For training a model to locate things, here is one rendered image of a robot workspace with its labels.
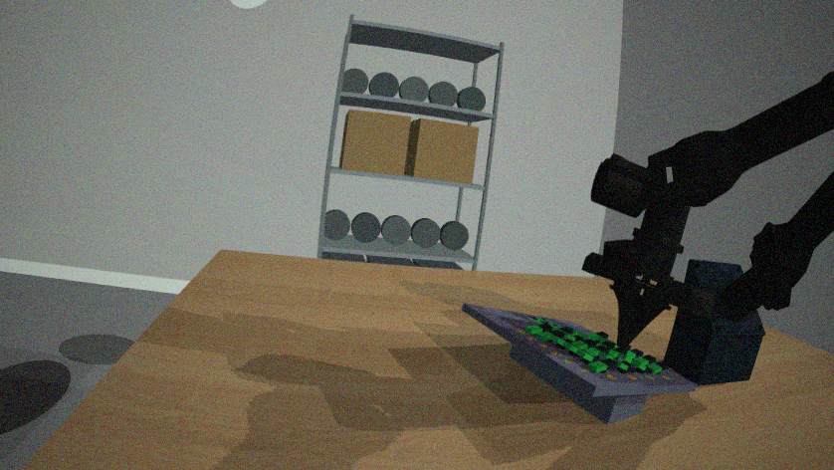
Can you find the grey switch panel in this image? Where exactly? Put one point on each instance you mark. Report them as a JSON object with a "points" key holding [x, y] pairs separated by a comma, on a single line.
{"points": [[609, 382]]}

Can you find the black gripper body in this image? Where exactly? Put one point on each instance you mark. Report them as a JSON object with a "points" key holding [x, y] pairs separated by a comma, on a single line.
{"points": [[667, 291]]}

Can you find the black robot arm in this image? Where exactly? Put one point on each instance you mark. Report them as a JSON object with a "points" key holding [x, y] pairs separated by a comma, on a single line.
{"points": [[705, 166]]}

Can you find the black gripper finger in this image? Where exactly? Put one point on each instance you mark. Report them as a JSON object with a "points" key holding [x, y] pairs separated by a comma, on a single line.
{"points": [[625, 305], [644, 312]]}

